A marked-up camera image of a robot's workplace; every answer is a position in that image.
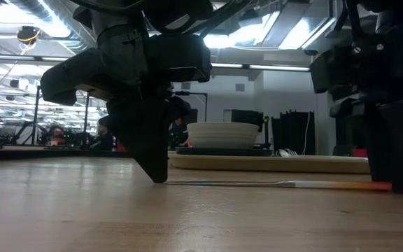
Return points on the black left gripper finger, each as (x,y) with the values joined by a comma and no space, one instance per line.
(145,140)

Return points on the dark teal plate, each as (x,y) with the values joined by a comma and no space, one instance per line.
(187,151)

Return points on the white ribbed bowl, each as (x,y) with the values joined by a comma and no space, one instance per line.
(222,134)

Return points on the beige plastic tray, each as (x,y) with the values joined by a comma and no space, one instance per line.
(257,164)

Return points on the red box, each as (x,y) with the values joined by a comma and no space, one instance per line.
(359,153)

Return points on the person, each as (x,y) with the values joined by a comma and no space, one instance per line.
(104,140)
(182,133)

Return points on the black ceiling dome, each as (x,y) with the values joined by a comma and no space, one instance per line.
(28,34)

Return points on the long ceiling light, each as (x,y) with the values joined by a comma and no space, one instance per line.
(275,67)

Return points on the black frame stand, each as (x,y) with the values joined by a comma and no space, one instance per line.
(198,94)
(34,119)

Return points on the black wall monitor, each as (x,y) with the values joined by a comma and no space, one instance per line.
(247,115)

